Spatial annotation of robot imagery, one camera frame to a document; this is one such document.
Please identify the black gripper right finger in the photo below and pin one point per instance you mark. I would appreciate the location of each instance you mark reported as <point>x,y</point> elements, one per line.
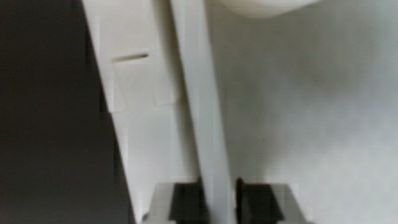
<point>268,205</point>

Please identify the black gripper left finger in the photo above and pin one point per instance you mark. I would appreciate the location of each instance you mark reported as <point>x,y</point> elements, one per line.
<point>179,204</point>

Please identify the white desk tabletop panel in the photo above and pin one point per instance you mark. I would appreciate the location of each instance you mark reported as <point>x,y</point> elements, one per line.
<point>293,78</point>

